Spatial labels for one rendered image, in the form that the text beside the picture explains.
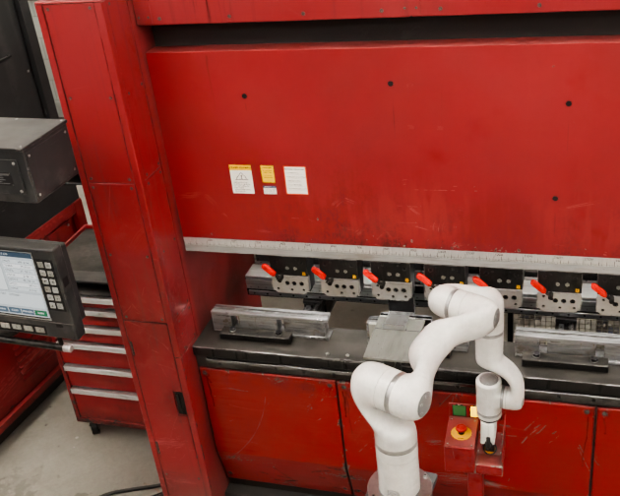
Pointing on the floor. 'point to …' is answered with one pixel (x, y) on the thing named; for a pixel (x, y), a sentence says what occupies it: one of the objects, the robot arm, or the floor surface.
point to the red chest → (98, 352)
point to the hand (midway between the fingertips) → (489, 446)
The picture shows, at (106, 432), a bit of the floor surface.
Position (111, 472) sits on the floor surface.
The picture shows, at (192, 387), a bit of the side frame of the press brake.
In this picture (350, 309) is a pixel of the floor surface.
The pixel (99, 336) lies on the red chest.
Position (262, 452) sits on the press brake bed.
